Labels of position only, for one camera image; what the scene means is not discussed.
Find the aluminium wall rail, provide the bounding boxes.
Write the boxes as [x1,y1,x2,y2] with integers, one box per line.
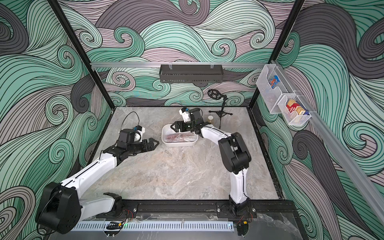
[90,61,267,69]
[272,60,384,224]

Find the clear wall bin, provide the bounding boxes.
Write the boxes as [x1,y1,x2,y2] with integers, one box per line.
[257,64,289,114]
[278,94,312,127]

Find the aluminium wall rail back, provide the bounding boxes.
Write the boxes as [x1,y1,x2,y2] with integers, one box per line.
[90,61,267,69]

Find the black tripod microphone stand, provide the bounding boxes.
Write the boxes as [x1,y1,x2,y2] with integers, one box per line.
[208,89,233,129]

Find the clear wall bin upper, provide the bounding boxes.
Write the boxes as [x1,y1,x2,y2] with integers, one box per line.
[257,64,289,114]

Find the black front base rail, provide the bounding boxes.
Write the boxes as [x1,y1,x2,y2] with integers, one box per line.
[112,199,296,215]

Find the white perforated cable duct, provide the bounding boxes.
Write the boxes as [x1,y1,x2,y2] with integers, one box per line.
[72,221,235,234]

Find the blue packet in bin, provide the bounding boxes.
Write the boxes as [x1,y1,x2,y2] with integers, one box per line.
[268,75,281,89]

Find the red straight ruler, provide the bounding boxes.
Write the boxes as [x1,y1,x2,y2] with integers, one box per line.
[165,133,196,143]

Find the black wall-mounted tray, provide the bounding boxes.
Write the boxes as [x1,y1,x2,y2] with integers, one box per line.
[159,65,224,84]

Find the white plastic storage box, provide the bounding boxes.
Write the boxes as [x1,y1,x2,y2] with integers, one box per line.
[162,124,199,147]

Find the black corner frame post left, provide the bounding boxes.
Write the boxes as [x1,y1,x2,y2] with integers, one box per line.
[47,0,116,111]

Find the red boxes in bin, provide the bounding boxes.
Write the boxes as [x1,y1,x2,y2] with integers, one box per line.
[286,99,310,116]

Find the black corner frame post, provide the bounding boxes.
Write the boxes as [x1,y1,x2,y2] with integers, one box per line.
[47,0,116,111]
[248,0,306,109]

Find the aluminium wall rail right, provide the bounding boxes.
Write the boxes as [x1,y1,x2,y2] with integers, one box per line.
[272,60,384,224]

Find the black corner frame post right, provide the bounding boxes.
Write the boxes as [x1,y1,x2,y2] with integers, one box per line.
[248,0,306,109]

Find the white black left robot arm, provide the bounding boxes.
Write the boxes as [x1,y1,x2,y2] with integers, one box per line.
[35,138,159,234]

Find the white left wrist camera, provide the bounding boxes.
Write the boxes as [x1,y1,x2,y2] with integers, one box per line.
[118,126,146,144]

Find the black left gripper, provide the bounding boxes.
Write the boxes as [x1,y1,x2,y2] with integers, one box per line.
[126,137,159,156]

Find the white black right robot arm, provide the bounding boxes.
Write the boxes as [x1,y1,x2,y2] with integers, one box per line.
[171,121,252,216]

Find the spice jar with white lid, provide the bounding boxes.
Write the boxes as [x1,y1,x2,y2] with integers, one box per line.
[208,115,214,125]

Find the clear wall bin lower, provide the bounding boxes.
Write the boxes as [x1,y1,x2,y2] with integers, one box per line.
[278,94,312,127]

